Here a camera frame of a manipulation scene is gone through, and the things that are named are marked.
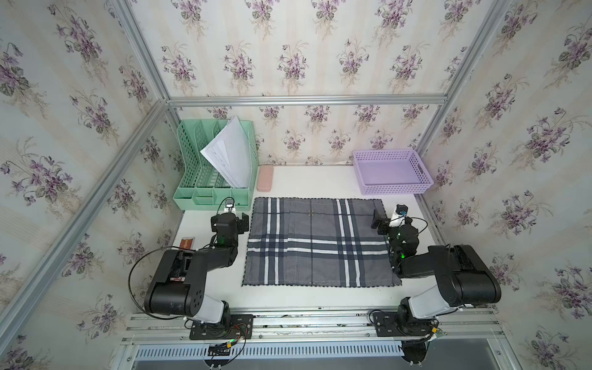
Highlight small circuit board with wires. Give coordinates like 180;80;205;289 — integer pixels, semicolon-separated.
205;339;247;359

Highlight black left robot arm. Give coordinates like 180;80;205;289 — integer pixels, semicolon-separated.
143;211;249;325

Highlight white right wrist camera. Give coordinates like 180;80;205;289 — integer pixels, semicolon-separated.
389;204;409;227

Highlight purple plastic basket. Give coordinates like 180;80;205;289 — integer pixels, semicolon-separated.
353;149;434;195

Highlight white paper sheets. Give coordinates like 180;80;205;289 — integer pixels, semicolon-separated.
200;117;252;188

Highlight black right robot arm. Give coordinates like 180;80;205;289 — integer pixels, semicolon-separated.
372;205;502;336

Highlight grey plaid pillowcase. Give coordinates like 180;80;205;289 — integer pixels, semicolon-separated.
242;197;402;288

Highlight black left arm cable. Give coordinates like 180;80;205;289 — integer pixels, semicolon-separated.
127;246;195;321

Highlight green mesh file organizer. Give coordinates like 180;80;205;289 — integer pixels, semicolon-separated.
173;119;259;212

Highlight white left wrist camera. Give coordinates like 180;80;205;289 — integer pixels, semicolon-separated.
223;200;236;213

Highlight pink eraser block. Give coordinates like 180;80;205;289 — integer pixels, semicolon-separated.
257;165;274;193

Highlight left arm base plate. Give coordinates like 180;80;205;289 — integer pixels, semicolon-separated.
189;314;254;341

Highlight red rectangular card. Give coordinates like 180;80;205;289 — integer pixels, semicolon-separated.
179;237;195;251

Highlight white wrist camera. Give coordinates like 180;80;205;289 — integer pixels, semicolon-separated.
223;200;236;213
389;204;409;227

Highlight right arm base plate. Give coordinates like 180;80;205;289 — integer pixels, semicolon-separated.
369;310;439;338

